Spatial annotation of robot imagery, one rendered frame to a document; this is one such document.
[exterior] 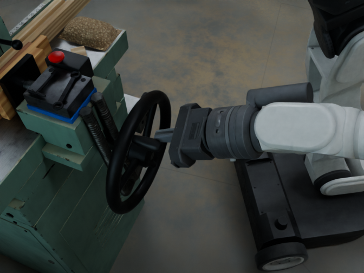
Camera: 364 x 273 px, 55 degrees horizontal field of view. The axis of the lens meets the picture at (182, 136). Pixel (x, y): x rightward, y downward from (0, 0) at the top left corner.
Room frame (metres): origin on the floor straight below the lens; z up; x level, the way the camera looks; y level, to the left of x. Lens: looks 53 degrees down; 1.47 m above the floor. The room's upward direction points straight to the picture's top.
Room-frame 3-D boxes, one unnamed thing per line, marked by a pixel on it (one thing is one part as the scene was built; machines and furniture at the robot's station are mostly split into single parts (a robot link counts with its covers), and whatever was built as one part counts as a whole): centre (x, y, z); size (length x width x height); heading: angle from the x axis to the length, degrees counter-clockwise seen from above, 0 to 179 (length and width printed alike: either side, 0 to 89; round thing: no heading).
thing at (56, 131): (0.48, 0.23, 0.91); 0.15 x 0.14 x 0.09; 158
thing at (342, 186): (0.73, -0.62, 0.28); 0.21 x 0.20 x 0.13; 98
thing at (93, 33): (0.75, 0.24, 0.92); 0.14 x 0.09 x 0.04; 68
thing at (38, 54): (0.54, 0.34, 0.94); 0.15 x 0.02 x 0.07; 158
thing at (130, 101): (0.76, 0.17, 0.58); 0.12 x 0.08 x 0.08; 68
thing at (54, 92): (0.49, 0.23, 0.99); 0.13 x 0.11 x 0.06; 158
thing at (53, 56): (0.52, 0.24, 1.02); 0.03 x 0.03 x 0.01
